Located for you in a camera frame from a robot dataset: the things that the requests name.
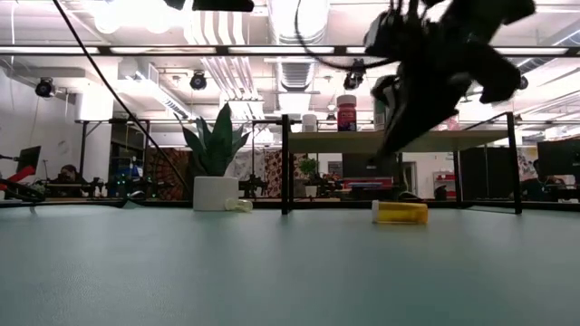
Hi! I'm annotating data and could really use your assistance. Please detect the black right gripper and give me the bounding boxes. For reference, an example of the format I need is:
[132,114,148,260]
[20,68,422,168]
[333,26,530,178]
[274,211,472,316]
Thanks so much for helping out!
[364,8,523,155]

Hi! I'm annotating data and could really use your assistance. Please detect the magenta-label bottle white cap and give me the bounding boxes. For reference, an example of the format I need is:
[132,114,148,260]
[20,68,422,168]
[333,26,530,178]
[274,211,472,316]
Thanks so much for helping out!
[336,93,358,133]

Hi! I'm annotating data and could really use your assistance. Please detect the yellow translucent vial white cap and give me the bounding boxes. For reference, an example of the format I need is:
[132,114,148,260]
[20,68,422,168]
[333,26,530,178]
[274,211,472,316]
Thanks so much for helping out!
[371,199,430,225]

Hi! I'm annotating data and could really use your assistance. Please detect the small clear vial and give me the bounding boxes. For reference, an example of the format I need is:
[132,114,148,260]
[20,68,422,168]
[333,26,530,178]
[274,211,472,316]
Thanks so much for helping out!
[224,197,254,214]

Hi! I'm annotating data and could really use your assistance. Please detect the black monitor on arm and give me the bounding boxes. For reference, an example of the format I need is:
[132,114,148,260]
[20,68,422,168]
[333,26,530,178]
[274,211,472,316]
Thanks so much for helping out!
[15,144,43,178]

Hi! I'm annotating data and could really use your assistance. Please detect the red and blue box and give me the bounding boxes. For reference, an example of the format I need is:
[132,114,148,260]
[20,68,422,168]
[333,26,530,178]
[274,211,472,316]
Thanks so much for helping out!
[343,176,394,191]

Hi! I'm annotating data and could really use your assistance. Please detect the small leafy potted plant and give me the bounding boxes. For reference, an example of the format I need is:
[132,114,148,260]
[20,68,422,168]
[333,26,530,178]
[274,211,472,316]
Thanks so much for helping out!
[297,157,321,198]

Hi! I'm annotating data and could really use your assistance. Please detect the person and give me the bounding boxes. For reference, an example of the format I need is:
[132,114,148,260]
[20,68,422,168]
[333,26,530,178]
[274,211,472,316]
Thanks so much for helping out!
[520,158,567,203]
[49,163,92,198]

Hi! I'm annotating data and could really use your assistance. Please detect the wide black monitor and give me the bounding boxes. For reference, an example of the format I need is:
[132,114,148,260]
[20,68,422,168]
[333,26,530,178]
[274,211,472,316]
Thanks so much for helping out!
[536,137,580,177]

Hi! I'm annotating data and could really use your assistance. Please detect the brown patterned cloth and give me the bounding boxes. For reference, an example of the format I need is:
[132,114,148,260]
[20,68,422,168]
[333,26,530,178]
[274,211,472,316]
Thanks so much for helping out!
[264,149,283,198]

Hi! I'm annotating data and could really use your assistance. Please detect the snake plant in white pot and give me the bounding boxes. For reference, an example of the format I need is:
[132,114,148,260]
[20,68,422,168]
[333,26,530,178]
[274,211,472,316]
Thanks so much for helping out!
[174,102,252,213]

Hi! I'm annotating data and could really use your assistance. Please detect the green table mat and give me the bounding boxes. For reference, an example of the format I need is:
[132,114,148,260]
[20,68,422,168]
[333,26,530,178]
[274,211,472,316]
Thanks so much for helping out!
[0,206,580,326]

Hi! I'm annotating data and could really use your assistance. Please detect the orange mandala tapestry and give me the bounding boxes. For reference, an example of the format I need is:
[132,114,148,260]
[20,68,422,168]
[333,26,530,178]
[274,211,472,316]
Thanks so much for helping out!
[145,147,194,201]

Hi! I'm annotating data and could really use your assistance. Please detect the black metal rack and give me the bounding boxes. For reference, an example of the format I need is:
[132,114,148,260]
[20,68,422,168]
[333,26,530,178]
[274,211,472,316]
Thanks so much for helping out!
[74,117,151,200]

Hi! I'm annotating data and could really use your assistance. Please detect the red tube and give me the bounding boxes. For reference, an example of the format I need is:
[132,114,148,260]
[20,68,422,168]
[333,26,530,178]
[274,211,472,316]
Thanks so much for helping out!
[0,165,37,191]

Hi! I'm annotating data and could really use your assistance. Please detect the wooden shelf with black frame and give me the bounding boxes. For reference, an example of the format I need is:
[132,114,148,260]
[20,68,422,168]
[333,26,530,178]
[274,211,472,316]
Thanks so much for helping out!
[279,110,524,216]

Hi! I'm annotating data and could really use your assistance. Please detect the floral wall hanging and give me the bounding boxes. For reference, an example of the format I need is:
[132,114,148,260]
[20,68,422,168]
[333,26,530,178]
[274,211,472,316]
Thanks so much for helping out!
[516,145,540,203]

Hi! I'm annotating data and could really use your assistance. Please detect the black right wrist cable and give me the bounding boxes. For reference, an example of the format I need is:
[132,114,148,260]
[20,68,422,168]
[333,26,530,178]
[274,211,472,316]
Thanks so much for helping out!
[294,0,395,72]

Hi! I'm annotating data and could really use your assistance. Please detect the black aluminium rig frame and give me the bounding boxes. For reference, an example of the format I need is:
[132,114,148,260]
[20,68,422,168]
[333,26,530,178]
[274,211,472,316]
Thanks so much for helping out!
[0,43,580,212]

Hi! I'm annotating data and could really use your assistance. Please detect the long black cable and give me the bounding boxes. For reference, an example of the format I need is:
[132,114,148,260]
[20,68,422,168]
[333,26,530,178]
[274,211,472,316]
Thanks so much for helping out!
[51,0,192,197]

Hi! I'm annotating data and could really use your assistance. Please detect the black curved hose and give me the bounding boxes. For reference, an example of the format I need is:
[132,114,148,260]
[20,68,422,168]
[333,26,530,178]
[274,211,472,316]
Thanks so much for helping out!
[0,177,46,204]

